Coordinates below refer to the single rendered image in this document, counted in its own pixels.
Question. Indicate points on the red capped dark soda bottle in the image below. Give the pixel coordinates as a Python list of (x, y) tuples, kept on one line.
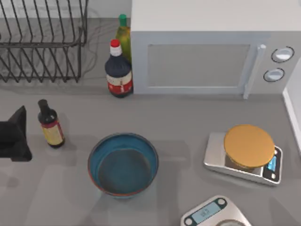
[(118, 77)]

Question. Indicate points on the blue bowl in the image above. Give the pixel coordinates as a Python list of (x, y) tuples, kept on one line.
[(123, 164)]

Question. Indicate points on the microwave oven door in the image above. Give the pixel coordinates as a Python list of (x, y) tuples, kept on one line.
[(197, 66)]

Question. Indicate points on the silver kitchen scale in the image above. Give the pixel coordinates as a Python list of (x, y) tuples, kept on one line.
[(214, 153)]

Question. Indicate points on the green capped yellow oil bottle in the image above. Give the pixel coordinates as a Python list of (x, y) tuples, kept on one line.
[(124, 37)]

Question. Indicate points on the small dark sauce bottle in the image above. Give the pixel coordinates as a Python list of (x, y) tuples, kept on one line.
[(52, 129)]

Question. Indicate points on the pale microwave oven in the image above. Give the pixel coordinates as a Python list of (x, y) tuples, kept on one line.
[(200, 23)]

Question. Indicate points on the orange round lidded jar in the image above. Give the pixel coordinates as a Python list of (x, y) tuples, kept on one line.
[(249, 146)]

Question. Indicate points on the silver scale with grey display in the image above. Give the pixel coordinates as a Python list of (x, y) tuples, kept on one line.
[(225, 209)]

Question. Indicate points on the microwave knob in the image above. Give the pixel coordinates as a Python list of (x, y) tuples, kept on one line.
[(282, 54), (273, 75)]

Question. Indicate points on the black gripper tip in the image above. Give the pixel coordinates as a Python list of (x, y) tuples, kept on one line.
[(14, 141)]

